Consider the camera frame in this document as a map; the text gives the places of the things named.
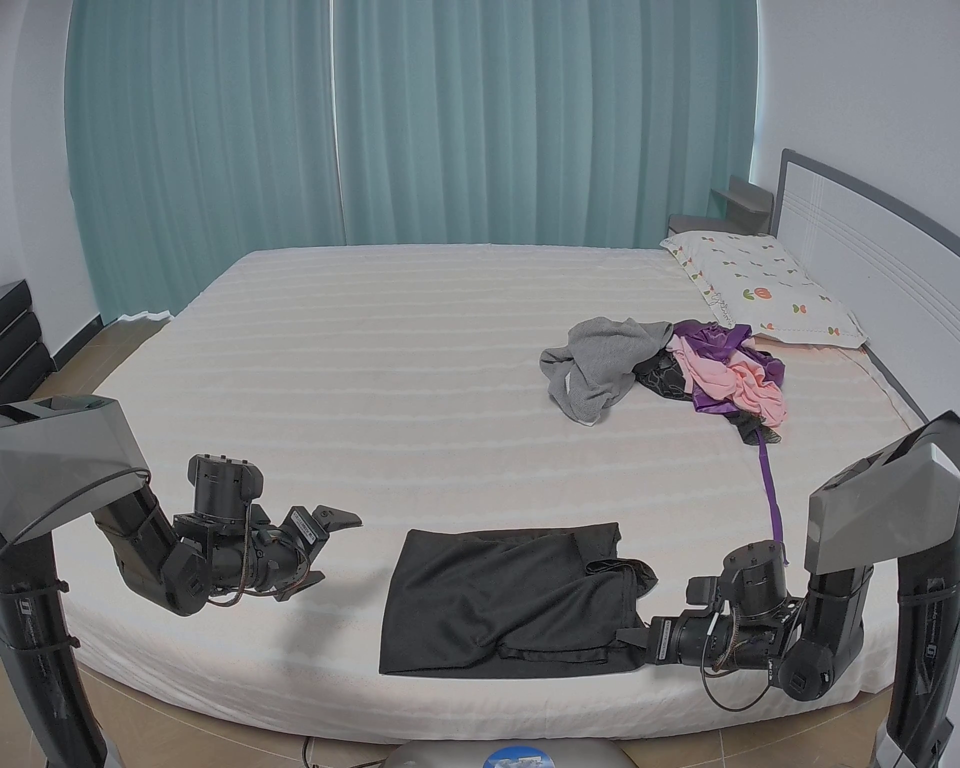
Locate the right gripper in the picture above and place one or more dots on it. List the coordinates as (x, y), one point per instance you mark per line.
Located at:
(675, 641)

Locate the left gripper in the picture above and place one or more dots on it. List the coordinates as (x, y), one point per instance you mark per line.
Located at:
(300, 551)

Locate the black T-shirt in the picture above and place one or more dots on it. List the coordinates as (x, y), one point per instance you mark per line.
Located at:
(487, 600)

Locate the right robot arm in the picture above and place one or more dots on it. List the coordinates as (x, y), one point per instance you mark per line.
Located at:
(877, 510)

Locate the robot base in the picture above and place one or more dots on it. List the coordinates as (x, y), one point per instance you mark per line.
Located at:
(465, 756)

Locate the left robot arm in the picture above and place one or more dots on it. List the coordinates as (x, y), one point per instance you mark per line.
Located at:
(67, 450)

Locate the bed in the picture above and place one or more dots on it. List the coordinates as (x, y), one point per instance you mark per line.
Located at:
(412, 360)

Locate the pink garment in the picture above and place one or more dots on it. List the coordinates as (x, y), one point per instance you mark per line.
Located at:
(742, 390)

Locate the black satin lace garment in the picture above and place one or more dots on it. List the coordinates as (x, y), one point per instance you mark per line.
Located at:
(664, 379)

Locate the grey garment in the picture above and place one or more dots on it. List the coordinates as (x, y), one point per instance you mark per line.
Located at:
(607, 360)

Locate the purple garment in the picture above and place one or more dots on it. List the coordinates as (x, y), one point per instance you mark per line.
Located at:
(716, 341)

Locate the black chest of drawers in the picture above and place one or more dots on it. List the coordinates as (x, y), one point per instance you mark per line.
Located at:
(22, 345)

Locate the white printed pillow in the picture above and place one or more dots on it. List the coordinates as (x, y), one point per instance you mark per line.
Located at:
(765, 289)

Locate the grey bedside table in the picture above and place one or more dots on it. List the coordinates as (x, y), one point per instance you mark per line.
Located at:
(697, 223)

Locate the blue-green curtain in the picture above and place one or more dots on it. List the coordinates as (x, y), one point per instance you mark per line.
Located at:
(540, 120)
(202, 150)

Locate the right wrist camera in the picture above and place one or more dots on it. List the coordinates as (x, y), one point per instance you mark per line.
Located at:
(703, 592)

